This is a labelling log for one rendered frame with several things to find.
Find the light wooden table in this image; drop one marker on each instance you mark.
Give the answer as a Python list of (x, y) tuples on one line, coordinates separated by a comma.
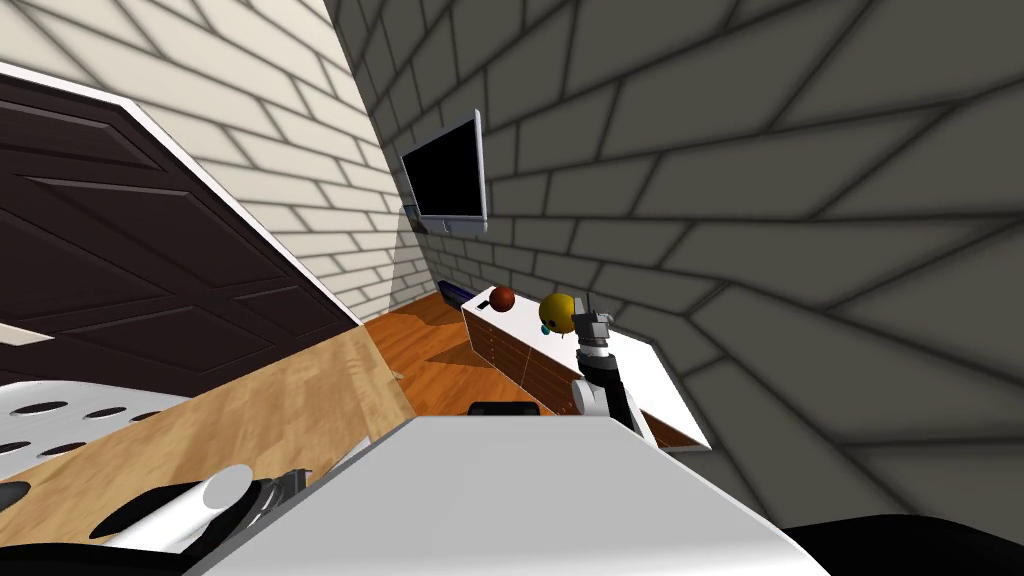
[(264, 408)]

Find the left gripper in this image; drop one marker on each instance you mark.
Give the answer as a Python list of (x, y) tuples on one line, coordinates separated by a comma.
[(284, 486)]

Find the wall television with grey frame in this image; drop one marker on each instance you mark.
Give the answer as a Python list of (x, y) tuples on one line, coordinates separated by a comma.
[(444, 172)]

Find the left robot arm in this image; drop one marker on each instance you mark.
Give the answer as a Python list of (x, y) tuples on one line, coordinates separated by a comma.
[(172, 512)]

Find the dark brown panelled door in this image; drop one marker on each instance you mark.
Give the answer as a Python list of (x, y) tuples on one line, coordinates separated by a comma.
[(120, 240)]

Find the white perforated chair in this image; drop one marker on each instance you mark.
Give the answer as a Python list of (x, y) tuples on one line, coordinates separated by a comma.
[(56, 416)]

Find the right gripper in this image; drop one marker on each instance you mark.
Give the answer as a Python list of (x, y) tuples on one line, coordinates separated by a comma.
[(593, 330)]

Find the dark blue box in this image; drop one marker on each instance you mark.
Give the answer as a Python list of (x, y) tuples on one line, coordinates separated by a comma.
[(456, 292)]

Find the red ball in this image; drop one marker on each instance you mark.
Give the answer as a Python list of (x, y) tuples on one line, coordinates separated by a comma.
[(502, 298)]

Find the yellow ball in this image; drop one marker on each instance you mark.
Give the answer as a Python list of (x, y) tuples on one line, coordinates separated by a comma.
[(557, 313)]

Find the white-topped wooden sideboard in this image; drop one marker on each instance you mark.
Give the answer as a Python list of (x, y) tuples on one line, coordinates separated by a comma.
[(656, 376)]

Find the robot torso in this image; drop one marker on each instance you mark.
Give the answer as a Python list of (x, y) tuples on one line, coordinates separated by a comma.
[(512, 496)]

